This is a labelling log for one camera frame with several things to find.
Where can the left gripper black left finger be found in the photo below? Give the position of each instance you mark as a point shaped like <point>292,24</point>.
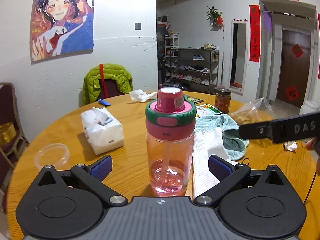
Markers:
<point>91,178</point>

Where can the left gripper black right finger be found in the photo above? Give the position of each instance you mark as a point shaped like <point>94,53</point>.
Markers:
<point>231,177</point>

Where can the white paper towel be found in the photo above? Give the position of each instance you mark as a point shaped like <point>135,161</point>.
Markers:
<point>206,143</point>

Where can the pink water bottle green lid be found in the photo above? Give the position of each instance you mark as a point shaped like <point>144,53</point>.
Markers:
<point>170,123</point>

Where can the person right hand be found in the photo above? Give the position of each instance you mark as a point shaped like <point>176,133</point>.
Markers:
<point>313,149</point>

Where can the teal towel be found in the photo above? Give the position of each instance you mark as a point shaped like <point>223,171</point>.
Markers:
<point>227,130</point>

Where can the clear plastic cup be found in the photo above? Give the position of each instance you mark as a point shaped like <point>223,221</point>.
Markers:
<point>56,154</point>

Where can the white tissue pack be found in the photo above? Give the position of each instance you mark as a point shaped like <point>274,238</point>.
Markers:
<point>102,130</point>

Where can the clear plastic bag of food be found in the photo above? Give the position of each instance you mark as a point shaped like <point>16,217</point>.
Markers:
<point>256,111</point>

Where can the brown entrance door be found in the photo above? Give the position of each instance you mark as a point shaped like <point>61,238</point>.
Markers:
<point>295,65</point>

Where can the colourful snack packet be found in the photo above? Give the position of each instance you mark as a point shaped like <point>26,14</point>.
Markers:
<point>203,109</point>

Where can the glass jar with preserves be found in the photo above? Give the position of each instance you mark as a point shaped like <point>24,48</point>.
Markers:
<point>223,99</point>

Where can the blue small lighter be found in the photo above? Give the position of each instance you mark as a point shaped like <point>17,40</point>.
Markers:
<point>103,102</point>

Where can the green puffer jacket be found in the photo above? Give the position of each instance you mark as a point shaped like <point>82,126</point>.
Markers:
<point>105,81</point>

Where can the crumpled white tissue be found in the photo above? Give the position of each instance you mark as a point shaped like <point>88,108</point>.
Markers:
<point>141,96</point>

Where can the red couplet banner left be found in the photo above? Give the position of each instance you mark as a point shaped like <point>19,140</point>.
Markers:
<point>255,33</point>

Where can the metal shoe rack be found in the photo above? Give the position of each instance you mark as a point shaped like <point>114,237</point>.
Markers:
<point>190,69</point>

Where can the hanging green plant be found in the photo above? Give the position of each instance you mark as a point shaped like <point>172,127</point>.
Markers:
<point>214,17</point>

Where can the anime couple wall poster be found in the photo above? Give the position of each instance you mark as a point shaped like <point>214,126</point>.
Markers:
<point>61,27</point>

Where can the grey wall switch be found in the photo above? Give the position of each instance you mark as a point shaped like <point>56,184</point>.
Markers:
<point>138,26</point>

